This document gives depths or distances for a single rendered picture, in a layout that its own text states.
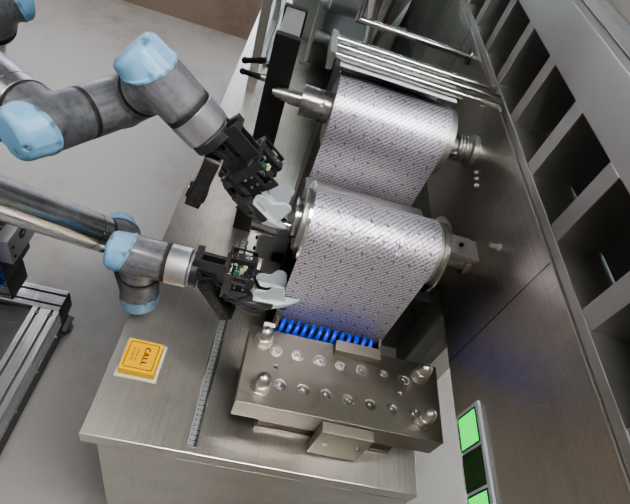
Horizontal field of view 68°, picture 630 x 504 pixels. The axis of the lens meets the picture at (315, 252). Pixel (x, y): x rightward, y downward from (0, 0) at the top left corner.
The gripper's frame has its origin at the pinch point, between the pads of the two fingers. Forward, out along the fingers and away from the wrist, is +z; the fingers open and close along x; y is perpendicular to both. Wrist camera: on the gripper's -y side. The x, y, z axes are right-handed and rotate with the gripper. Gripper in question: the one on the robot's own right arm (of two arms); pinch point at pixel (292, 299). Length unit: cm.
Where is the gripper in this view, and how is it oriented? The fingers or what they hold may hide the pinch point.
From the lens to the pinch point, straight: 93.7
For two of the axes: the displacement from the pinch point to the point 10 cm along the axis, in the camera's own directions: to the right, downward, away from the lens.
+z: 9.6, 2.5, 1.5
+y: 2.7, -6.4, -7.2
